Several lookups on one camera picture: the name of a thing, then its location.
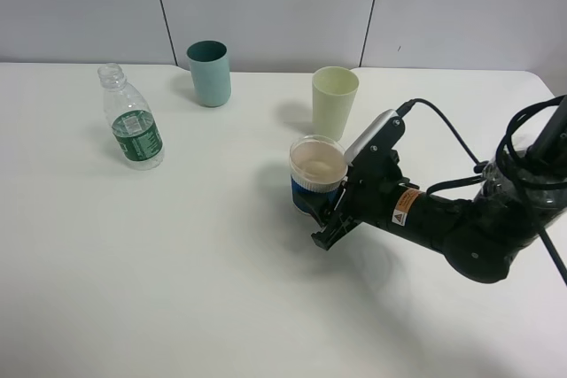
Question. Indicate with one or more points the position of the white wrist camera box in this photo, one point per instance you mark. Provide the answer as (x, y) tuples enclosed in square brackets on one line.
[(366, 136)]

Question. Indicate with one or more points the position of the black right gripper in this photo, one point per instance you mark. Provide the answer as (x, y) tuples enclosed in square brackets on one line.
[(373, 180)]

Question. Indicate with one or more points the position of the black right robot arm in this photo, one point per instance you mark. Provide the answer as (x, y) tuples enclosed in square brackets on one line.
[(478, 223)]

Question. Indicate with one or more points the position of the pale green plastic cup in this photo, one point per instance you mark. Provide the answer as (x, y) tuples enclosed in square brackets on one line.
[(334, 89)]

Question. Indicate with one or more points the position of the clear bottle green label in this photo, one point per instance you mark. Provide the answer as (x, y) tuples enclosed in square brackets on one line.
[(130, 119)]

